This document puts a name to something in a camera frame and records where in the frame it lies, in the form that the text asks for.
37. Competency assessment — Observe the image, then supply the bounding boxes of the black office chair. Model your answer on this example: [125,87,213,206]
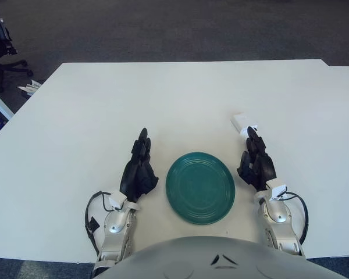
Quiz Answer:
[0,0,34,93]

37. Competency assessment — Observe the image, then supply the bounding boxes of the white paper scraps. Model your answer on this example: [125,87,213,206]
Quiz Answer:
[17,80,42,94]

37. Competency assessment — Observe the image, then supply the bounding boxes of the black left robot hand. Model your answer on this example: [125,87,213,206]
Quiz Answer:
[119,127,159,203]

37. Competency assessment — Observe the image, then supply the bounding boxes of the white furniture frame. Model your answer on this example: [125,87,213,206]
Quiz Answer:
[0,85,14,120]

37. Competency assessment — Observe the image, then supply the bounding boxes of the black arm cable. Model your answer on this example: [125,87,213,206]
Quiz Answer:
[85,191,113,253]
[283,193,309,245]

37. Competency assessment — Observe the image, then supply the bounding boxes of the grey robot torso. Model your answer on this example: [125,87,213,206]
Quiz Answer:
[92,235,349,279]

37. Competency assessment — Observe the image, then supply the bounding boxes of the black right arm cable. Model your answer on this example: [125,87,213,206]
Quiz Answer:
[283,193,309,245]

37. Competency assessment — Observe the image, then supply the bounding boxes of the white charger block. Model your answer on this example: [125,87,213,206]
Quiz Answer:
[230,114,259,140]

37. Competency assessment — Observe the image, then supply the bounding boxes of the green ribbed round plate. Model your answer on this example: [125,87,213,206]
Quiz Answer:
[165,151,236,226]

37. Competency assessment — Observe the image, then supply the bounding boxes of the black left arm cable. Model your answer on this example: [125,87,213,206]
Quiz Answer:
[85,191,113,253]

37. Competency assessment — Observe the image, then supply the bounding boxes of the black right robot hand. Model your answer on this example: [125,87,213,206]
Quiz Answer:
[236,126,277,192]

